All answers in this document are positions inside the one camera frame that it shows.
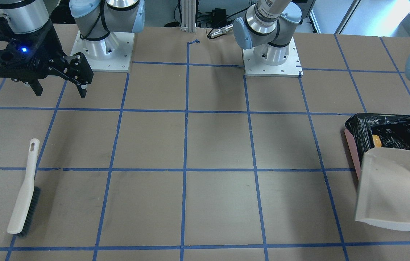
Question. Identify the aluminium frame post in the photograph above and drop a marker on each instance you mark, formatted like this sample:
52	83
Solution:
188	15

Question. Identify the beige hand brush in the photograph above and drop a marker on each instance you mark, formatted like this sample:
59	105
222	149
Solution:
28	196

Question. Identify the beige plastic dustpan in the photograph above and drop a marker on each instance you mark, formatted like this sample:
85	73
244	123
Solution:
383	195

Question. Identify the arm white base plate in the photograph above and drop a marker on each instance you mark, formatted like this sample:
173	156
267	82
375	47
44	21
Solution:
267	60
112	54

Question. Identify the brown potato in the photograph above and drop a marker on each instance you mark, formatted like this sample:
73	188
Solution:
376	141

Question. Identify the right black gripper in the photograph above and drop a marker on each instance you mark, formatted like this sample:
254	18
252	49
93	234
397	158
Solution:
48	41

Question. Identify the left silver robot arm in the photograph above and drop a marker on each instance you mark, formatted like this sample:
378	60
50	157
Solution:
265	34

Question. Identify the black trash bag bin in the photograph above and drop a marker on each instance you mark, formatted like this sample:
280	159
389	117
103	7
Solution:
393	130

